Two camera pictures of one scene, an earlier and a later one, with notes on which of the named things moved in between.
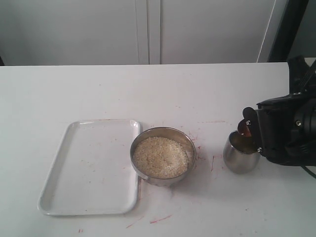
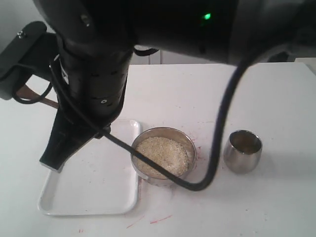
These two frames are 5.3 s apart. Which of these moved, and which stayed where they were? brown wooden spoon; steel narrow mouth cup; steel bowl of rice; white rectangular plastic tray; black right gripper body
Moved: black right gripper body; brown wooden spoon
Stayed: steel narrow mouth cup; steel bowl of rice; white rectangular plastic tray
